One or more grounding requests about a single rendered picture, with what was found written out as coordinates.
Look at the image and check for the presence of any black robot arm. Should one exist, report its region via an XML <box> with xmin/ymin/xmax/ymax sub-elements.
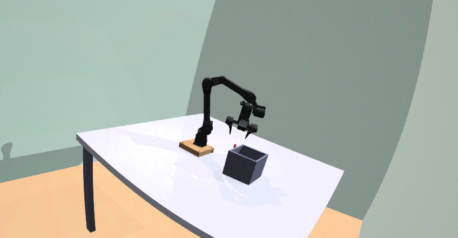
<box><xmin>193</xmin><ymin>76</ymin><xmax>266</xmax><ymax>147</ymax></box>

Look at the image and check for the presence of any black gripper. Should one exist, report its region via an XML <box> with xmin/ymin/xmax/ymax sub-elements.
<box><xmin>225</xmin><ymin>113</ymin><xmax>258</xmax><ymax>139</ymax></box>

